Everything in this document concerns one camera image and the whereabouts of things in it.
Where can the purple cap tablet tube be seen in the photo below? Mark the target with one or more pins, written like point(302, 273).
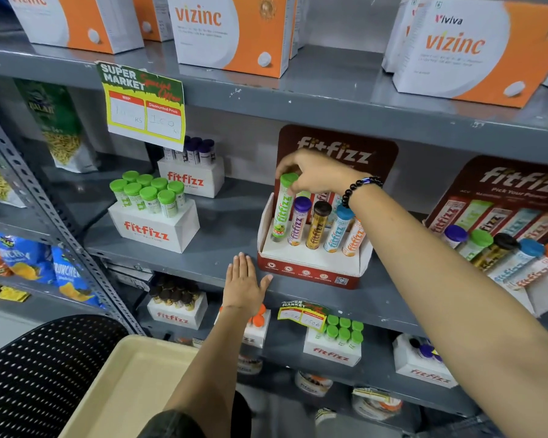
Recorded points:
point(298, 223)
point(454, 234)

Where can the cluster of green capped tubes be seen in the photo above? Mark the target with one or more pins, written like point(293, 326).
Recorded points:
point(148, 193)
point(345, 330)

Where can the person's right forearm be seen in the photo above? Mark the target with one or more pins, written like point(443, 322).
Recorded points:
point(447, 305)

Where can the person's left middle finger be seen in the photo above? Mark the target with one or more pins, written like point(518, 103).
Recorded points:
point(243, 266)

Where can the person's left hand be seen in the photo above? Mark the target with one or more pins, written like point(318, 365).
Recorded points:
point(243, 287)

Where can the blue chips bag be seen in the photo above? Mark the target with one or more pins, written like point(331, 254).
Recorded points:
point(73, 280)
point(23, 262)

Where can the person's left thumb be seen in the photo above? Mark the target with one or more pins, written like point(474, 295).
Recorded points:
point(265, 285)

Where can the black perforated chair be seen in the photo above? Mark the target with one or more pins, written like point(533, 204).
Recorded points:
point(41, 374)

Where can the purple cap white tube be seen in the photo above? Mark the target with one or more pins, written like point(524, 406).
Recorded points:
point(193, 149)
point(427, 351)
point(207, 151)
point(181, 152)

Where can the blue cap tablet tube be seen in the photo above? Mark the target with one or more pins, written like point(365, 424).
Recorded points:
point(337, 232)
point(518, 259)

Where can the person's left little finger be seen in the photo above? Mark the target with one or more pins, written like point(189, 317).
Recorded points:
point(229, 274)

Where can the orange cap tablet tube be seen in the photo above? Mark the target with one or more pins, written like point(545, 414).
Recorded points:
point(352, 241)
point(543, 264)

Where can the person's right thumb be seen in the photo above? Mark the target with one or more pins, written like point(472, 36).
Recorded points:
point(299, 187)

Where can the white cardboard tube holder box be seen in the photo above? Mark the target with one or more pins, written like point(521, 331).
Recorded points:
point(255, 335)
point(176, 317)
point(194, 180)
point(150, 232)
point(422, 371)
point(331, 353)

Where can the person's left forearm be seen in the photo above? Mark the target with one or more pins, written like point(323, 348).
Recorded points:
point(210, 374)

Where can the beige plastic tray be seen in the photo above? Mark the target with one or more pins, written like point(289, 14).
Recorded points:
point(128, 387)

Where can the cluster of black capped tubes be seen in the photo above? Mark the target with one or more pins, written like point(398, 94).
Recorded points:
point(173, 291)

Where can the yellow snack packet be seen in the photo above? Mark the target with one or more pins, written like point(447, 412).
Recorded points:
point(11, 294)

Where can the small yellow green price sign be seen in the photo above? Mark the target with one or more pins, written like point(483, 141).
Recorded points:
point(301, 314)

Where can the person's dark clothing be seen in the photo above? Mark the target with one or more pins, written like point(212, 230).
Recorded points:
point(187, 426)

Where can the white supplement jar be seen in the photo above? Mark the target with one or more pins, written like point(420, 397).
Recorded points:
point(325, 416)
point(313, 384)
point(250, 364)
point(376, 403)

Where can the orange white carton box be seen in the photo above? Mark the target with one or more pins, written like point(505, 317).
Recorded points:
point(64, 20)
point(475, 50)
point(153, 18)
point(228, 31)
point(399, 36)

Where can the grey perforated metal shelf rack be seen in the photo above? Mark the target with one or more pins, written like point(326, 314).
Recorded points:
point(36, 196)

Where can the person's right hand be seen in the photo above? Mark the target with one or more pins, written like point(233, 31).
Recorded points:
point(324, 171)

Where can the black cap gold tablet tube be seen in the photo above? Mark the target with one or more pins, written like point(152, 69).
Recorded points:
point(318, 225)
point(497, 250)

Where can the large yellow green price sign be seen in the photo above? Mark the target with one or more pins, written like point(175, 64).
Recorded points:
point(141, 104)

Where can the red white cardboard display box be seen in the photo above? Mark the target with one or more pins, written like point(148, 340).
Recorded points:
point(520, 182)
point(310, 269)

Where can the green cap tablet tube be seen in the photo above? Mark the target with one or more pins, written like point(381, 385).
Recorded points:
point(282, 212)
point(477, 241)

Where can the orange cap white tube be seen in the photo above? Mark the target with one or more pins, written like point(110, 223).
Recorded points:
point(258, 317)

